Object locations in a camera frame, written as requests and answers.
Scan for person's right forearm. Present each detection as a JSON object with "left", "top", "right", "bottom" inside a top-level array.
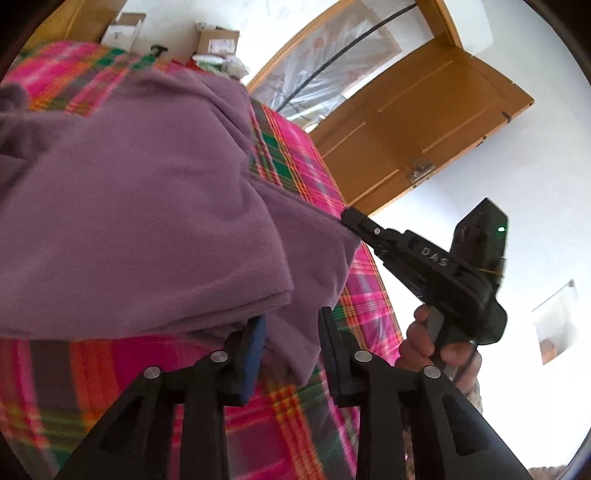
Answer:
[{"left": 455, "top": 369, "right": 485, "bottom": 418}]

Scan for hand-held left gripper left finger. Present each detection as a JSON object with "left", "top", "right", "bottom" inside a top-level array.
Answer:
[{"left": 54, "top": 315, "right": 267, "bottom": 480}]

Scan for clear plastic sheet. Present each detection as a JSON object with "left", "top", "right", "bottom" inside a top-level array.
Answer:
[{"left": 259, "top": 4, "right": 444, "bottom": 134}]

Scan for white cardboard box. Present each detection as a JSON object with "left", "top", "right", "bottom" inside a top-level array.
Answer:
[{"left": 102, "top": 11, "right": 147, "bottom": 49}]

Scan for brown cardboard box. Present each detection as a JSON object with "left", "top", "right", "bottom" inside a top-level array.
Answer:
[{"left": 196, "top": 25, "right": 241, "bottom": 58}]

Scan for metal door latch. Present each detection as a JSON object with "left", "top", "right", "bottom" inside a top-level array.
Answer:
[{"left": 406, "top": 159, "right": 435, "bottom": 185}]

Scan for purple pants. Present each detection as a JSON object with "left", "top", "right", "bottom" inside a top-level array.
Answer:
[{"left": 0, "top": 69, "right": 358, "bottom": 386}]

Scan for white plastic packages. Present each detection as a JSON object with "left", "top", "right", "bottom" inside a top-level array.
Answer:
[{"left": 191, "top": 53, "right": 250, "bottom": 78}]

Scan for pink green plaid blanket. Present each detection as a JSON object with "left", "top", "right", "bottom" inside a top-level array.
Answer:
[{"left": 0, "top": 39, "right": 419, "bottom": 480}]

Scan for wooden door frame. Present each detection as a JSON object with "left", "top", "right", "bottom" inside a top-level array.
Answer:
[{"left": 246, "top": 0, "right": 463, "bottom": 134}]

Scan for black cable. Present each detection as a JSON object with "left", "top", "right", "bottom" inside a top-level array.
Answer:
[{"left": 276, "top": 6, "right": 417, "bottom": 112}]

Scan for person's right hand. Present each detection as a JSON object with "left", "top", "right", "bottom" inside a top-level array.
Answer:
[{"left": 394, "top": 305, "right": 483, "bottom": 386}]

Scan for wooden door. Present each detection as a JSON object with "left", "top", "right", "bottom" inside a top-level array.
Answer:
[{"left": 307, "top": 37, "right": 535, "bottom": 217}]

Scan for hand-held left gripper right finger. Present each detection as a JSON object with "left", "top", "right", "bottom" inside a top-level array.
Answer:
[{"left": 318, "top": 306, "right": 532, "bottom": 480}]

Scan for wooden wardrobe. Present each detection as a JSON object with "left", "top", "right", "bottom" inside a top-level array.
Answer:
[{"left": 23, "top": 0, "right": 127, "bottom": 51}]

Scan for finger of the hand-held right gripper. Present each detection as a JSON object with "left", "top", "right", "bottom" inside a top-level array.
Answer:
[{"left": 341, "top": 207, "right": 406, "bottom": 258}]

